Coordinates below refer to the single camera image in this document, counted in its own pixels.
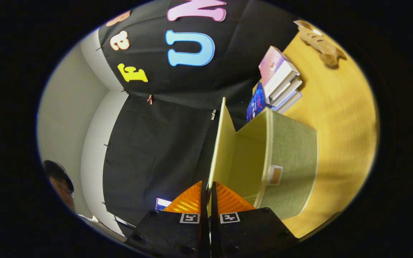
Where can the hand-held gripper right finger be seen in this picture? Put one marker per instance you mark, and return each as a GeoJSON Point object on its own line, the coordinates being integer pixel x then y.
{"type": "Point", "coordinates": [213, 229]}

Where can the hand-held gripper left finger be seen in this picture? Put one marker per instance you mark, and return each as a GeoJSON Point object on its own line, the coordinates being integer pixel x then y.
{"type": "Point", "coordinates": [204, 229]}

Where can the green fabric storage box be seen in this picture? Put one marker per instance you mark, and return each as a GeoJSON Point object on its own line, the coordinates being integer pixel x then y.
{"type": "Point", "coordinates": [292, 154]}

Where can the bright screen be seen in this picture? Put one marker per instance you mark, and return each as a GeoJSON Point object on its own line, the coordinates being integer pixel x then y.
{"type": "Point", "coordinates": [162, 203]}

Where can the black backdrop cloth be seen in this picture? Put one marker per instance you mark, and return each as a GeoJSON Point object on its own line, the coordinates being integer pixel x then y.
{"type": "Point", "coordinates": [156, 143]}

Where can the white clip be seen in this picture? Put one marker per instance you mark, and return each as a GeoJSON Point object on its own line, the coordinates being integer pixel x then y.
{"type": "Point", "coordinates": [213, 114]}

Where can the dark blue book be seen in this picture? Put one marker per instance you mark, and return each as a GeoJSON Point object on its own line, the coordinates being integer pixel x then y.
{"type": "Point", "coordinates": [256, 104]}

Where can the red clip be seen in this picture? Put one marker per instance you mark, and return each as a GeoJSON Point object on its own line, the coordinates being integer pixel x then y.
{"type": "Point", "coordinates": [150, 99]}

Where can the pale blue book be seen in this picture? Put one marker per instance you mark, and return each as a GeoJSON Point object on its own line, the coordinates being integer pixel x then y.
{"type": "Point", "coordinates": [290, 102]}

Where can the person's head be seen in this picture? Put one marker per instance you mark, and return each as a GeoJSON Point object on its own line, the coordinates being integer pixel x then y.
{"type": "Point", "coordinates": [61, 182]}

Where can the white paperback book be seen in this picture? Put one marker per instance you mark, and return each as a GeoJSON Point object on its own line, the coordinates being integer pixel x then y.
{"type": "Point", "coordinates": [285, 84]}

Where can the pink cover book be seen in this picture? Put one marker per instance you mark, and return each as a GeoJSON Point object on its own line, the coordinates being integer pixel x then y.
{"type": "Point", "coordinates": [273, 61]}

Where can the tan plush toy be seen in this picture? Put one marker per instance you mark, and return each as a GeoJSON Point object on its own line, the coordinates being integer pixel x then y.
{"type": "Point", "coordinates": [319, 41]}

